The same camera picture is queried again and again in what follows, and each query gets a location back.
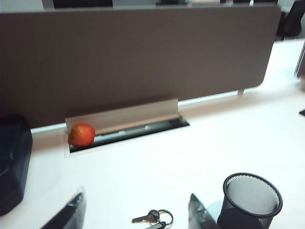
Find red orange round fruit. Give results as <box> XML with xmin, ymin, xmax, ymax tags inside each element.
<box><xmin>68</xmin><ymin>123</ymin><xmax>96</xmax><ymax>147</ymax></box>

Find black box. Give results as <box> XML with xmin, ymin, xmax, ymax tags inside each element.
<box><xmin>0</xmin><ymin>115</ymin><xmax>33</xmax><ymax>215</ymax></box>

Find black office chair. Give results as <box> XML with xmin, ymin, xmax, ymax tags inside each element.
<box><xmin>282</xmin><ymin>0</ymin><xmax>305</xmax><ymax>39</ymax></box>

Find black mesh basket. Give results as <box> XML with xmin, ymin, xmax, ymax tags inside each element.
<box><xmin>216</xmin><ymin>173</ymin><xmax>284</xmax><ymax>229</ymax></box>

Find grey cable tray flap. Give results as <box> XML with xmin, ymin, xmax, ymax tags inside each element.
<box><xmin>64</xmin><ymin>97</ymin><xmax>179</xmax><ymax>144</ymax></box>

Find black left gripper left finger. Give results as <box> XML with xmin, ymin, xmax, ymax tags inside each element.
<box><xmin>40</xmin><ymin>187</ymin><xmax>87</xmax><ymax>229</ymax></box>

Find brown desk divider panel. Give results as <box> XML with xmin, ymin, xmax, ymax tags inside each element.
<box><xmin>0</xmin><ymin>4</ymin><xmax>282</xmax><ymax>129</ymax></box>

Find recessed desk cable tray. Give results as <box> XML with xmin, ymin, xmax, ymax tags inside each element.
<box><xmin>64</xmin><ymin>116</ymin><xmax>191</xmax><ymax>157</ymax></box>

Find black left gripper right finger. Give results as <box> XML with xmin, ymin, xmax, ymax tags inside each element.
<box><xmin>189</xmin><ymin>193</ymin><xmax>222</xmax><ymax>229</ymax></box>

